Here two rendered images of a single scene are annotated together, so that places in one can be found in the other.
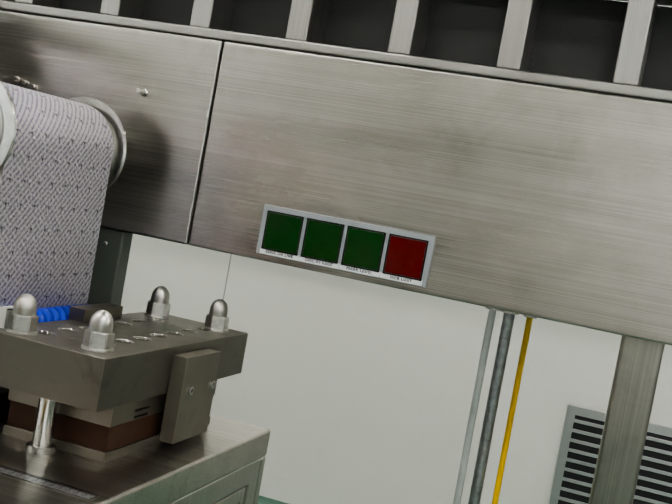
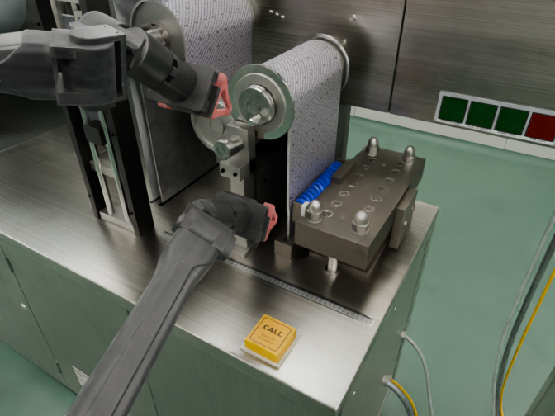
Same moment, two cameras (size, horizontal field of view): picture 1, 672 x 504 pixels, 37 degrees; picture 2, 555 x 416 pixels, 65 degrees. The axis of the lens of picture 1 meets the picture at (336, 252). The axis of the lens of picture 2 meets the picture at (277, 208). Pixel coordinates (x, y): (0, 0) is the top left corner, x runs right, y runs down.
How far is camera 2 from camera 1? 60 cm
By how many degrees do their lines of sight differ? 35
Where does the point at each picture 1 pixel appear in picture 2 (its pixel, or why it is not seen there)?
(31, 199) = (305, 131)
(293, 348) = not seen: hidden behind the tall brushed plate
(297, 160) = (465, 62)
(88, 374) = (358, 252)
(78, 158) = (325, 90)
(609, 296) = not seen: outside the picture
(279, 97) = (453, 17)
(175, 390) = (397, 225)
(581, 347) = not seen: outside the picture
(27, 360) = (322, 239)
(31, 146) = (301, 105)
